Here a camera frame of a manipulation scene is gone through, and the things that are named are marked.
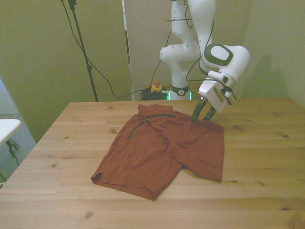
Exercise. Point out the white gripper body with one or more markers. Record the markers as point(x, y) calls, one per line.
point(209, 93)

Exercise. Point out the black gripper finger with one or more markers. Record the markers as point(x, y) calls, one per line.
point(209, 114)
point(198, 111)

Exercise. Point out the rust red shorts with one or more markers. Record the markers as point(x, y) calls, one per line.
point(155, 155)

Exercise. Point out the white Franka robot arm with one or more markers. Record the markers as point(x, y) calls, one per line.
point(181, 55)

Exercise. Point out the yellow emergency stop button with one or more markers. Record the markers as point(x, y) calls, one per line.
point(157, 88)

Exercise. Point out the small white side table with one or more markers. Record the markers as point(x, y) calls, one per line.
point(7, 130)

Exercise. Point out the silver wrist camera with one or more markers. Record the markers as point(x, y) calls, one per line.
point(230, 99)

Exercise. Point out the white vertical wall strip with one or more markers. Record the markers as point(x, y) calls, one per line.
point(130, 78)

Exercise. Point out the black tripod camera stand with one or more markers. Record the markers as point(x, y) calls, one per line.
point(82, 45)

